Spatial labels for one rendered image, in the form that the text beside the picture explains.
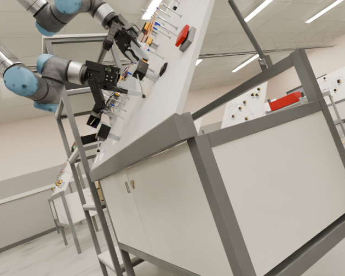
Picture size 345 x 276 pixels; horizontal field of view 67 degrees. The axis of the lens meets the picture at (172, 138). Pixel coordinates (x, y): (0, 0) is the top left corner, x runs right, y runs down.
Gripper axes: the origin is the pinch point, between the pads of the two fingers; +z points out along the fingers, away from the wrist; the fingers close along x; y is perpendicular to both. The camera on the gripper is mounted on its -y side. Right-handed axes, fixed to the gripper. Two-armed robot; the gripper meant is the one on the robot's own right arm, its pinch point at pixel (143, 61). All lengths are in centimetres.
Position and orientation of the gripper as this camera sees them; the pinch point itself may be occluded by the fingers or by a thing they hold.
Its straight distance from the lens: 103.7
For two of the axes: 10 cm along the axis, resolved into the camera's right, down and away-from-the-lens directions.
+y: 5.2, -5.9, 6.1
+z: 7.0, 7.1, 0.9
